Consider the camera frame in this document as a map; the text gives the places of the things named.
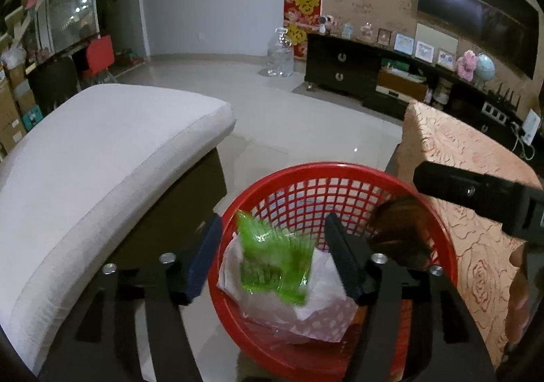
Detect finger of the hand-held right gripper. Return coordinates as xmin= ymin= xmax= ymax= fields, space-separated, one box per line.
xmin=413 ymin=161 xmax=525 ymax=230

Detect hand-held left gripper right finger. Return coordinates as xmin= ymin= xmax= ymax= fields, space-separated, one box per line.
xmin=325 ymin=212 xmax=498 ymax=382

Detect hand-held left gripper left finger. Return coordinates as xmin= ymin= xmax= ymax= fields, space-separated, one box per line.
xmin=38 ymin=214 xmax=224 ymax=382

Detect white tissue paper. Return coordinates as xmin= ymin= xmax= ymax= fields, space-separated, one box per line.
xmin=218 ymin=237 xmax=347 ymax=315

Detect dark brown scrap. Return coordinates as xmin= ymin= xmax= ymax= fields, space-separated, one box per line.
xmin=373 ymin=198 xmax=431 ymax=269

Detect pink dotted plastic bag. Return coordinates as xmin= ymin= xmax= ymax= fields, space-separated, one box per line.
xmin=242 ymin=295 xmax=358 ymax=344

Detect red plastic mesh basket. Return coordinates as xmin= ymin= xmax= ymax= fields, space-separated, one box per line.
xmin=208 ymin=161 xmax=460 ymax=382

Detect green plastic wrapper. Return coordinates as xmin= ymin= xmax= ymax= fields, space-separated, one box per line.
xmin=235 ymin=212 xmax=316 ymax=307

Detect person's right hand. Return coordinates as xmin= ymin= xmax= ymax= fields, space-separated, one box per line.
xmin=506 ymin=245 xmax=532 ymax=345

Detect rose print covered table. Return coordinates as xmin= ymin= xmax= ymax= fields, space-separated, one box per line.
xmin=385 ymin=100 xmax=544 ymax=370

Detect white socket panel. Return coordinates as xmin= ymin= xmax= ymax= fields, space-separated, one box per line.
xmin=481 ymin=101 xmax=510 ymax=124

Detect white modem box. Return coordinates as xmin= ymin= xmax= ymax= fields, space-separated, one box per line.
xmin=525 ymin=109 xmax=541 ymax=145

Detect black antenna router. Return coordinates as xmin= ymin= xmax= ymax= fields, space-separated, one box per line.
xmin=489 ymin=82 xmax=524 ymax=108

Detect brown wooden box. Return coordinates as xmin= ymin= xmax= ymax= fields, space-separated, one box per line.
xmin=377 ymin=67 xmax=428 ymax=98

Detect light blue globe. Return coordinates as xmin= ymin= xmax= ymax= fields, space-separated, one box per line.
xmin=475 ymin=54 xmax=496 ymax=87

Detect pink plush toy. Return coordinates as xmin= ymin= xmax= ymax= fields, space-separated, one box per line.
xmin=455 ymin=50 xmax=477 ymax=81

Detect green packets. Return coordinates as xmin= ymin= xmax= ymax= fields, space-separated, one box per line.
xmin=381 ymin=59 xmax=426 ymax=81

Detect white cushioned sofa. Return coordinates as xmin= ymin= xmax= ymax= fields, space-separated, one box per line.
xmin=0 ymin=83 xmax=237 ymax=374

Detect white board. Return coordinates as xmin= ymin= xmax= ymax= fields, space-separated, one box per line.
xmin=415 ymin=22 xmax=460 ymax=57

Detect black television cabinet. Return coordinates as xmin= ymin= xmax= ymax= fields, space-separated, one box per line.
xmin=304 ymin=32 xmax=536 ymax=153

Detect clear large water bottle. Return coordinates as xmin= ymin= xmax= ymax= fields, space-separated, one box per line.
xmin=267 ymin=27 xmax=295 ymax=77

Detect teal box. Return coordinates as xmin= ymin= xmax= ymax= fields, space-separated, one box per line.
xmin=23 ymin=105 xmax=43 ymax=132

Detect black chair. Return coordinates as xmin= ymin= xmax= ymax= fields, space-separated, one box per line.
xmin=32 ymin=56 xmax=79 ymax=113

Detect red chair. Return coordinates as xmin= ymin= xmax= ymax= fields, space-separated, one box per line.
xmin=83 ymin=34 xmax=115 ymax=83

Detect stack of cardboard boxes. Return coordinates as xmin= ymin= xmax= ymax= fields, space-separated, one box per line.
xmin=0 ymin=63 xmax=39 ymax=157

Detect white plastic bag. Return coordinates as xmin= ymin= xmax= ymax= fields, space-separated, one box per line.
xmin=2 ymin=46 xmax=26 ymax=68

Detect glass sliding door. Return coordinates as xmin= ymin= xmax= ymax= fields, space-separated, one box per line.
xmin=47 ymin=0 xmax=100 ymax=55

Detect white cable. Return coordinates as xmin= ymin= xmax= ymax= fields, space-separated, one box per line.
xmin=510 ymin=122 xmax=534 ymax=162

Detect white picture frame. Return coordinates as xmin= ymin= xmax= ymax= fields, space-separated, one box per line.
xmin=415 ymin=39 xmax=436 ymax=63

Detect blue picture frame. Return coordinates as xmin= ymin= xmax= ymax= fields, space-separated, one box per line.
xmin=394 ymin=33 xmax=415 ymax=54

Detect red festive wall poster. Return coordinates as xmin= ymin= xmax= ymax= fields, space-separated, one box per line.
xmin=283 ymin=0 xmax=324 ymax=57

